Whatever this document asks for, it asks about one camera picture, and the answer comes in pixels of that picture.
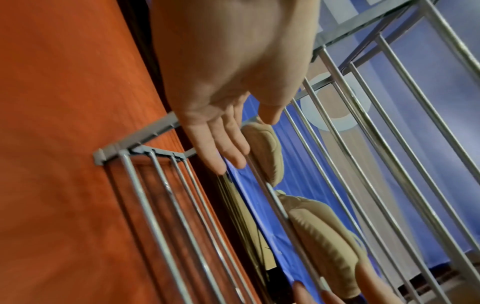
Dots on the person's right hand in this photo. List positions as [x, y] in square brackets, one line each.
[375, 288]

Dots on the person's left hand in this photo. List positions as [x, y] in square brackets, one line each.
[232, 53]

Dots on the cream chunky sneaker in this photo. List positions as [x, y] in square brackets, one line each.
[264, 148]
[330, 249]

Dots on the grey metal shoe rack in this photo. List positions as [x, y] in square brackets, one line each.
[157, 234]

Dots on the blue printed banner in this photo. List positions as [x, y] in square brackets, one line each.
[311, 166]

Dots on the tan cardboard boards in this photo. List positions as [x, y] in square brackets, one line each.
[247, 225]

